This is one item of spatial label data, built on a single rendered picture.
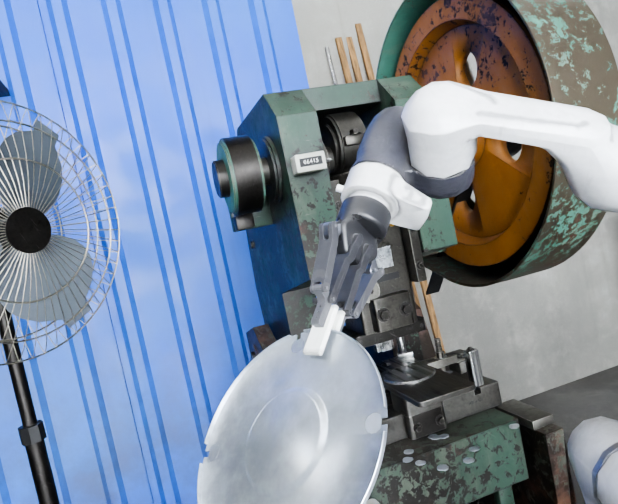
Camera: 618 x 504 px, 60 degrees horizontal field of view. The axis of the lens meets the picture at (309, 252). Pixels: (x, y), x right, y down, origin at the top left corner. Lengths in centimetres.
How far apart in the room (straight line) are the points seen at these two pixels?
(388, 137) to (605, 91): 60
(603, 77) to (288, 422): 96
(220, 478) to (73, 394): 178
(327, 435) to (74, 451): 199
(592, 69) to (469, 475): 91
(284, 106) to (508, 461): 96
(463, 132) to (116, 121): 191
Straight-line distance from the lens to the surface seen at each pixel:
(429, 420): 132
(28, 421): 147
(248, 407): 74
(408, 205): 77
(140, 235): 239
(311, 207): 120
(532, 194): 133
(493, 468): 137
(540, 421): 138
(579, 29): 132
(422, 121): 73
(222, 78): 251
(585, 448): 85
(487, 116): 73
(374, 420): 60
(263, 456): 68
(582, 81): 126
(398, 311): 130
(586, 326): 344
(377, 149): 81
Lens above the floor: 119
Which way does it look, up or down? 3 degrees down
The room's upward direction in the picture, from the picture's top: 12 degrees counter-clockwise
